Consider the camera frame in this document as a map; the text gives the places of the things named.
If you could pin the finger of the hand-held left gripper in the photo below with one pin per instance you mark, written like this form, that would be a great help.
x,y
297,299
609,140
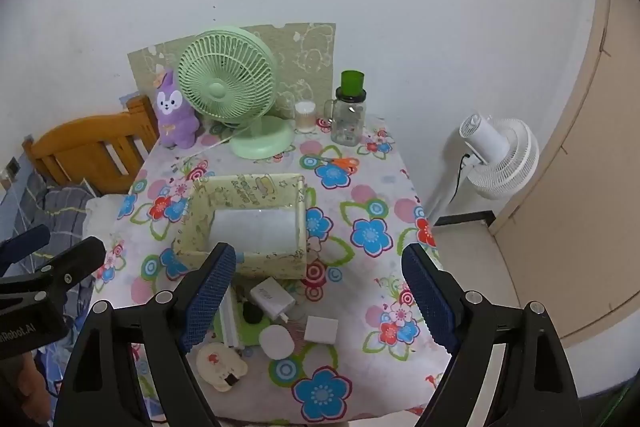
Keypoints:
x,y
27,244
75,262

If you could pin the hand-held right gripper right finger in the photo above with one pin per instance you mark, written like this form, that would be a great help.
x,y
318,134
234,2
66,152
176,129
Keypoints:
x,y
430,302

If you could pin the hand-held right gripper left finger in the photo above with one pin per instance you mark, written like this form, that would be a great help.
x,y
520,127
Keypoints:
x,y
210,297

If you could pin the black car key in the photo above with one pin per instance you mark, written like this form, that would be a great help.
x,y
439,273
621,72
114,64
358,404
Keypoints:
x,y
252,313

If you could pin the green coaster with black object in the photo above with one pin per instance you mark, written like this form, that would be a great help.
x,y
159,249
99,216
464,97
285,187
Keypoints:
x,y
251,335

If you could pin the white charger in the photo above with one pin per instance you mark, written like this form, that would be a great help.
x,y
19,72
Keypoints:
x,y
267,296

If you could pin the cream round bear case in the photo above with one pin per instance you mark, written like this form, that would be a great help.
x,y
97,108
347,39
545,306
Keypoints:
x,y
215,359

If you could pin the white round device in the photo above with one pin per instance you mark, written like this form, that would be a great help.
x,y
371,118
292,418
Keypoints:
x,y
277,341

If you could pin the white square box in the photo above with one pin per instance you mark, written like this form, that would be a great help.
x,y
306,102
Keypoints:
x,y
321,331

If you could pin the patterned storage box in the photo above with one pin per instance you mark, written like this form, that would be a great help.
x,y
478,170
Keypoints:
x,y
240,187

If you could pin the grey striped bedding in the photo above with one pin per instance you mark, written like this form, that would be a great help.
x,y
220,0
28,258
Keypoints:
x,y
65,207

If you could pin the white standing fan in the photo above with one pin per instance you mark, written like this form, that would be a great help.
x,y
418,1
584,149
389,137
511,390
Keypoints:
x,y
505,157

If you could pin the purple plush toy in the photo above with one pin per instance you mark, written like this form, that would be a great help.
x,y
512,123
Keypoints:
x,y
172,117

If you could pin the glass jar mug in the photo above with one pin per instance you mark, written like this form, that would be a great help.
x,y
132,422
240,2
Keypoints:
x,y
346,124

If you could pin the cotton swab container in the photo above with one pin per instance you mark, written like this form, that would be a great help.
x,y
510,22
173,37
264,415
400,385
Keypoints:
x,y
305,119

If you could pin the green desk fan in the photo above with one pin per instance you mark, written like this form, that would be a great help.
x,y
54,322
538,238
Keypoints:
x,y
217,89

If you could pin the beige wardrobe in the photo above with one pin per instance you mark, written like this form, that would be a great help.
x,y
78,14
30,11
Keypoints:
x,y
590,157

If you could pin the green plastic cup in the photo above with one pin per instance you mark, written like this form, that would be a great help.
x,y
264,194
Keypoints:
x,y
352,81

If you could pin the green patterned board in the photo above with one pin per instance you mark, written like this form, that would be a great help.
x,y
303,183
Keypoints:
x,y
305,57

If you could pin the wall socket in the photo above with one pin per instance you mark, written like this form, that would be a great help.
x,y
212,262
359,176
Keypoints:
x,y
12,167

